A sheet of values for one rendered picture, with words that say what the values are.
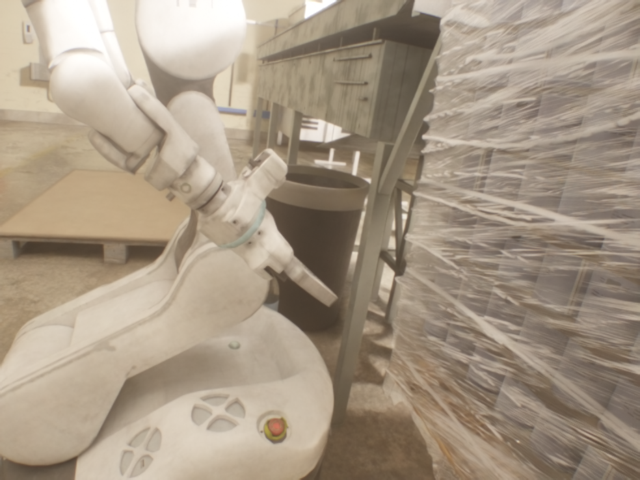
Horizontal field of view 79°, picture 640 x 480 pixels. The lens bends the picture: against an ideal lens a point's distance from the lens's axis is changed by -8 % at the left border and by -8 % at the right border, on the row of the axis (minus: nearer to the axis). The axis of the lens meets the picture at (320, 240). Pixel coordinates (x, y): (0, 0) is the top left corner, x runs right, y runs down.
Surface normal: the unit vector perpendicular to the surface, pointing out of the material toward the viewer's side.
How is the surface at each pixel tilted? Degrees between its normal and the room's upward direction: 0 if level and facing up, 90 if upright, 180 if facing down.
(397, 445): 0
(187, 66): 108
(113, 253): 90
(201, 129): 90
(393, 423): 0
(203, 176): 71
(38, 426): 90
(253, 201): 66
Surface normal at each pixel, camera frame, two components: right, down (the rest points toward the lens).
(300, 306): -0.02, 0.39
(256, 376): 0.14, -0.93
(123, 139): 0.44, 0.58
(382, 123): 0.26, 0.36
